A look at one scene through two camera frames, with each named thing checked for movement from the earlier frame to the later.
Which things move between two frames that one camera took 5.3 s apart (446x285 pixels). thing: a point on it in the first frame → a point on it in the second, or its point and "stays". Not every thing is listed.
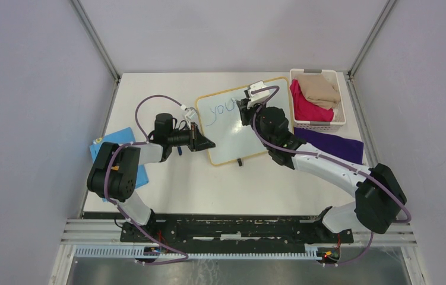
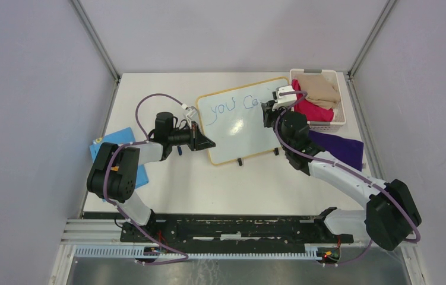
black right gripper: x=245 y=111 → x=269 y=113
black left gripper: x=198 y=142 stays
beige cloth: x=320 y=89 stays
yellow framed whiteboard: x=218 y=116 stays
